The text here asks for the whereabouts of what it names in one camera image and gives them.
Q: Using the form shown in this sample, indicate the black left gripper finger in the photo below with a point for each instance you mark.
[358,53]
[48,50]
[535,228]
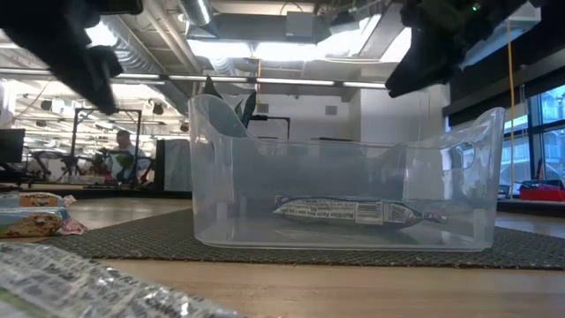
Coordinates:
[88,84]
[106,62]

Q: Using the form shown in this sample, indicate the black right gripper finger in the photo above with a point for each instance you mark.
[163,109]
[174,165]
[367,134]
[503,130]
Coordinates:
[419,75]

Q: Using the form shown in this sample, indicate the granola bar with barcode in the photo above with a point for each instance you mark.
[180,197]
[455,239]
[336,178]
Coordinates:
[353,212]

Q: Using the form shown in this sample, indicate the silver printed granola bar wrapper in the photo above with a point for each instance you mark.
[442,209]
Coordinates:
[66,282]

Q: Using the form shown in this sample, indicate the person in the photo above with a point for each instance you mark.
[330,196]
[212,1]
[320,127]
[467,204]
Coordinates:
[125,154]

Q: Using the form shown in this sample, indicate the black computer monitor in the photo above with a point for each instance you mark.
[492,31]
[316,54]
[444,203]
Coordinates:
[11,146]

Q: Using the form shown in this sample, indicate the gray partition cabinet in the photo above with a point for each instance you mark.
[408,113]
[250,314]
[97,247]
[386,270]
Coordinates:
[174,165]

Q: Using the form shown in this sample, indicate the long ceiling light strip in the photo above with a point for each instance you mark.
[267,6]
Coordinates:
[287,81]

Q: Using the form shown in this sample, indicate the gray woven placemat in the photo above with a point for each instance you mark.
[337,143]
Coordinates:
[132,238]

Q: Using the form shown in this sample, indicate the red box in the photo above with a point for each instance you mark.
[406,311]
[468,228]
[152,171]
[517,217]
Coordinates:
[542,194]

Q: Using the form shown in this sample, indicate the clear plastic bin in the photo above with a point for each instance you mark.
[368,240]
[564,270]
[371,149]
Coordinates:
[220,199]

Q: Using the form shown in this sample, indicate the black metal rig frame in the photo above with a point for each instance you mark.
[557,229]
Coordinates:
[76,146]

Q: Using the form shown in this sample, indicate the silver ceiling duct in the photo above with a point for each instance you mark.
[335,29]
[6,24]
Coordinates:
[196,11]

